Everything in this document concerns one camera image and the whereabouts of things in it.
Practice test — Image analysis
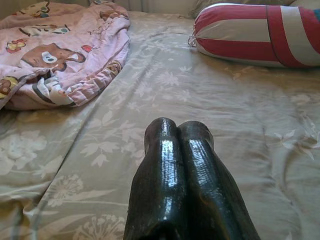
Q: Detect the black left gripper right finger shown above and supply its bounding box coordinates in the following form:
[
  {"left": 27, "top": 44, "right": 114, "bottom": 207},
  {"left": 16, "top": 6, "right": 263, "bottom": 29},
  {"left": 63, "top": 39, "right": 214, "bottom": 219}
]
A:
[{"left": 176, "top": 120, "right": 262, "bottom": 240}]

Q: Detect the red white blue bolster pillow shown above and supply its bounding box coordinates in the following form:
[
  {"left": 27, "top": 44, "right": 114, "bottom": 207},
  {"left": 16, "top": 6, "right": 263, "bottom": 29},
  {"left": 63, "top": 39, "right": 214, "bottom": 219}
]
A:
[{"left": 187, "top": 2, "right": 320, "bottom": 69}]

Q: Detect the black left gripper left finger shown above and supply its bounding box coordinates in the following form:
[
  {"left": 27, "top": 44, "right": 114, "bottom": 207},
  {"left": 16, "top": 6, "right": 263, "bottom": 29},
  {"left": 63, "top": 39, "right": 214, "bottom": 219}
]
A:
[{"left": 123, "top": 117, "right": 188, "bottom": 240}]

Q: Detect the beige floral bed sheet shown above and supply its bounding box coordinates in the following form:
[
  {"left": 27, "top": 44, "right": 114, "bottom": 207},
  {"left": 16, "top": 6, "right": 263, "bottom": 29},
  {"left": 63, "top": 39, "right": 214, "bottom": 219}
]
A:
[{"left": 0, "top": 9, "right": 320, "bottom": 240}]

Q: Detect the beige plain pillow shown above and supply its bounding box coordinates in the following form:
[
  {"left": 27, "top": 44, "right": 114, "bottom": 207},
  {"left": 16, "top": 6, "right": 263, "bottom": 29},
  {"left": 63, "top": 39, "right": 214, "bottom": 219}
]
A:
[{"left": 188, "top": 0, "right": 297, "bottom": 19}]

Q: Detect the pink cartoon print blanket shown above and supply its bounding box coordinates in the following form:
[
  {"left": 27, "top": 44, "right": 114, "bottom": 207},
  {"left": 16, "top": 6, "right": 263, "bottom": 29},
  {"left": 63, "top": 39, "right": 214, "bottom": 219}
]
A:
[{"left": 0, "top": 0, "right": 131, "bottom": 111}]

